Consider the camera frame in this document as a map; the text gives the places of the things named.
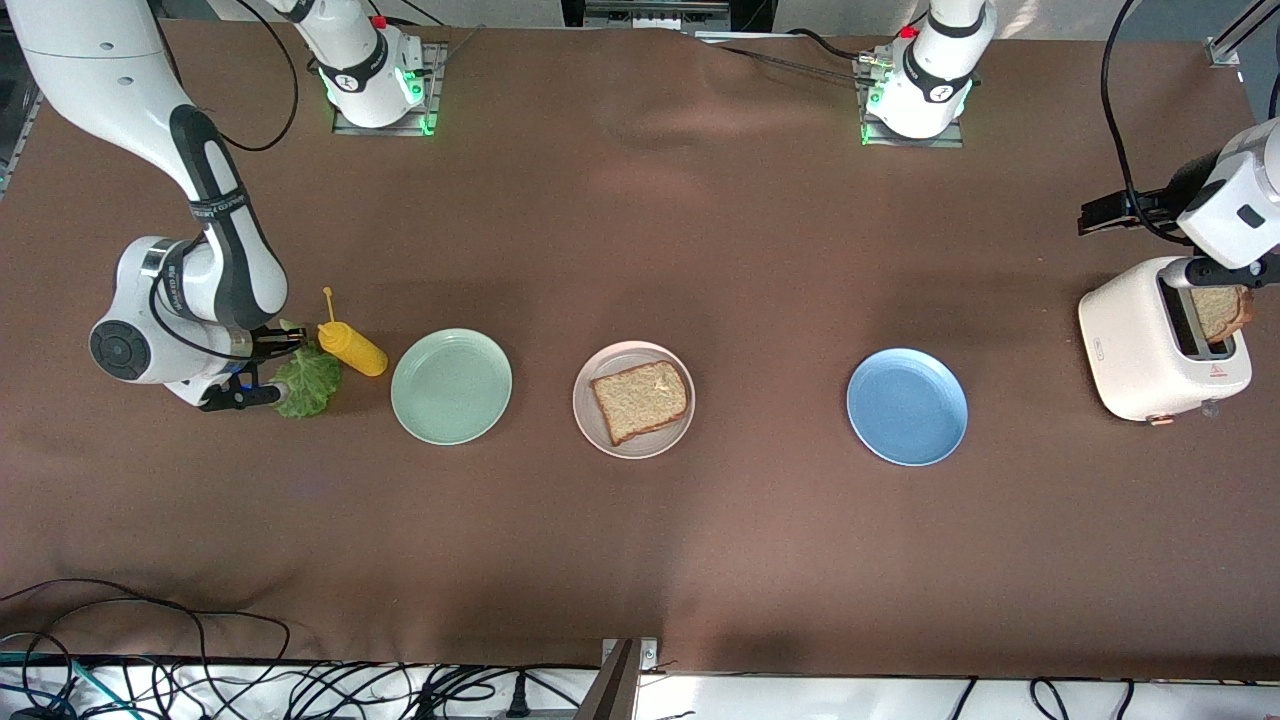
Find green lettuce leaf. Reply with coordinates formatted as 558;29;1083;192
268;345;344;420

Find yellow squeeze bottle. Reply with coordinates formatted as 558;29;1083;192
317;287;390;379

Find brown bread slice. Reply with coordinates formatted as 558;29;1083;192
590;360;690;447
1190;285;1255;346

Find mint green plate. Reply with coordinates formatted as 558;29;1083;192
390;328;514;447

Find blue plate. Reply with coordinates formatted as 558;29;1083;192
846;347;970;468

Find beige plate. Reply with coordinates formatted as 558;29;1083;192
572;341;697;460

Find white toaster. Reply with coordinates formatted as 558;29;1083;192
1077;256;1254;428

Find brown table cloth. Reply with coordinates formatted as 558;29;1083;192
0;18;1280;681

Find black device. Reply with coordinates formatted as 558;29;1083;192
560;0;776;31

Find gray power strip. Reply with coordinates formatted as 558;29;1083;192
583;0;733;33

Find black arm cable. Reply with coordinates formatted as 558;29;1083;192
150;0;301;153
1100;0;1196;249

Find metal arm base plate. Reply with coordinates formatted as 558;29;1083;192
855;55;966;149
331;42;448;137

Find long black looped cable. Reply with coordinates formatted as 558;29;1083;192
0;578;293;701

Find tangled black cables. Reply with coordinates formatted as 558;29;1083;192
130;655;601;720

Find teal cable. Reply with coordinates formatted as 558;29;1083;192
0;652;136;719

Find gray metal bracket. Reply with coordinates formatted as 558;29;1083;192
588;636;659;720

